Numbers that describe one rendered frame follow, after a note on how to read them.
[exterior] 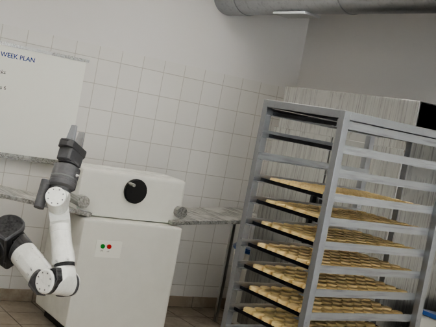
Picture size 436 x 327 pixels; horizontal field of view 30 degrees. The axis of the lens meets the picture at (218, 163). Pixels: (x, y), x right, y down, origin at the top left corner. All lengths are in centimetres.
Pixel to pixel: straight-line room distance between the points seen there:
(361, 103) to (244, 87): 190
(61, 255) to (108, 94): 416
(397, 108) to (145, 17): 239
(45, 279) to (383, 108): 337
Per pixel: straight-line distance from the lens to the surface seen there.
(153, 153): 689
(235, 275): 335
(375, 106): 553
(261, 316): 331
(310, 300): 302
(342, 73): 717
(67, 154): 266
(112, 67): 666
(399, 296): 340
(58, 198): 260
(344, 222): 308
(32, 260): 265
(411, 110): 530
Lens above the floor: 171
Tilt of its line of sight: 3 degrees down
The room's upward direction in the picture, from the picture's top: 11 degrees clockwise
